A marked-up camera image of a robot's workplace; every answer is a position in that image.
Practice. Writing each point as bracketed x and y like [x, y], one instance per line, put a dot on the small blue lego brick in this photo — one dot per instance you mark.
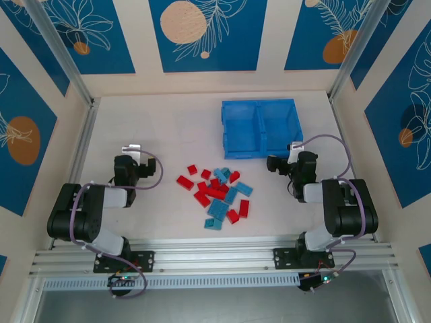
[218, 172]
[225, 176]

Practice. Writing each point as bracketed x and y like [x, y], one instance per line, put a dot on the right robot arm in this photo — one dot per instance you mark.
[350, 215]

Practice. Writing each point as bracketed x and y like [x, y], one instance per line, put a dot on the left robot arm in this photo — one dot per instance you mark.
[84, 215]

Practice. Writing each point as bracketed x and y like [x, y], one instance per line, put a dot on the blue two-compartment plastic bin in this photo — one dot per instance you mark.
[242, 131]

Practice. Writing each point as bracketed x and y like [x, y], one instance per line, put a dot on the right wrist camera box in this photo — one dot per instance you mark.
[294, 151]

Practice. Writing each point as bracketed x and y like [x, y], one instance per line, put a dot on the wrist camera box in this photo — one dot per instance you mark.
[132, 152]
[294, 151]

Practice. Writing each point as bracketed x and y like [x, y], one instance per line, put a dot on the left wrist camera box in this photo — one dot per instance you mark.
[132, 152]

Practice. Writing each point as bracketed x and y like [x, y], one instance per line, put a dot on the aluminium table edge rail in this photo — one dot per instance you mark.
[79, 158]
[337, 121]

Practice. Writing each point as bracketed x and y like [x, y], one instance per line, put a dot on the blue floral wall panel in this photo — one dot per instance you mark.
[303, 33]
[111, 50]
[387, 43]
[387, 161]
[33, 111]
[40, 60]
[235, 33]

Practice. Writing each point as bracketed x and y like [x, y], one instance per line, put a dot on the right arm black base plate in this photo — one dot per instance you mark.
[283, 259]

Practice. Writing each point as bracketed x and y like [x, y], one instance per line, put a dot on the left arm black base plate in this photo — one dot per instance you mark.
[148, 260]

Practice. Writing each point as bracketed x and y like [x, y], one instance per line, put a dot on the wide aluminium mounting rail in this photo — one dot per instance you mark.
[208, 250]

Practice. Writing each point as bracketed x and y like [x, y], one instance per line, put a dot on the aluminium frame post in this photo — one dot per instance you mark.
[61, 50]
[359, 50]

